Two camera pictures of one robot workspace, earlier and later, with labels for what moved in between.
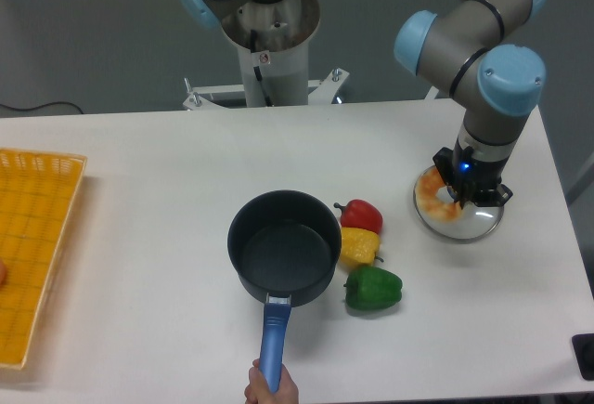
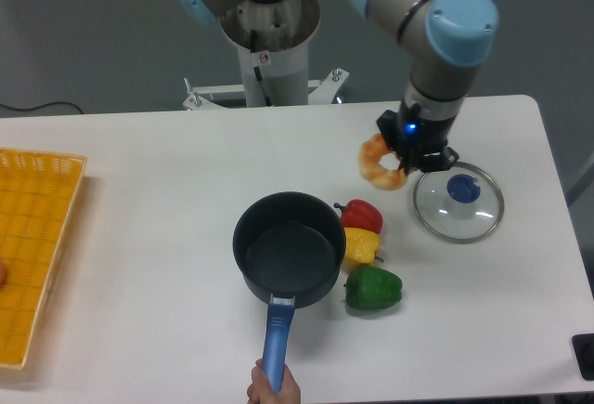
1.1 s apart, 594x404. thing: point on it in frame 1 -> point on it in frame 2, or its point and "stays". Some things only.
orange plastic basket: (38, 194) stays
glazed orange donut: (427, 198) -> (369, 156)
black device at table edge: (584, 351) stays
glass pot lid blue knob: (475, 220) stays
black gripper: (471, 178) -> (419, 134)
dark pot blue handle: (286, 245) stays
